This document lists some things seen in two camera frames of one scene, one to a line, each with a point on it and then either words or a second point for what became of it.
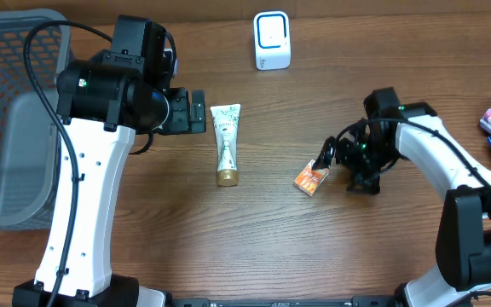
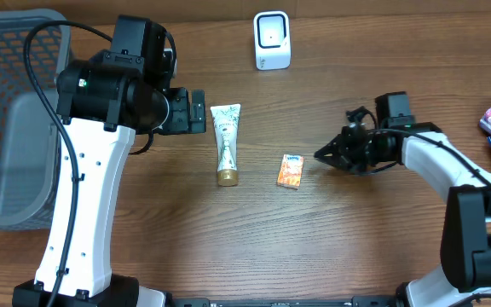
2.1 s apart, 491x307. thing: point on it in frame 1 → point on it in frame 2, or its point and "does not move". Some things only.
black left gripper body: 180,118 does not move
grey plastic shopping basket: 16,137 does not move
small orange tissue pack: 309,181 → 291,170
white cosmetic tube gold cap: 225,120 does not move
